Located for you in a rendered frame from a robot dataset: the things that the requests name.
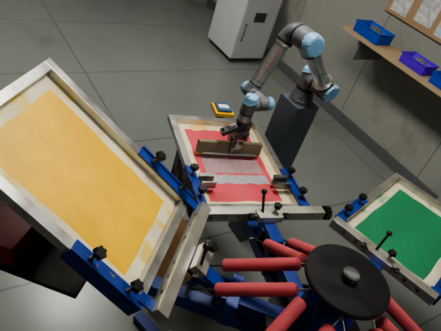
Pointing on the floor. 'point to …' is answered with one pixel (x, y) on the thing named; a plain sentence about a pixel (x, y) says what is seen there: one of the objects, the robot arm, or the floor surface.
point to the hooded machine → (243, 27)
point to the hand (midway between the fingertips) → (228, 148)
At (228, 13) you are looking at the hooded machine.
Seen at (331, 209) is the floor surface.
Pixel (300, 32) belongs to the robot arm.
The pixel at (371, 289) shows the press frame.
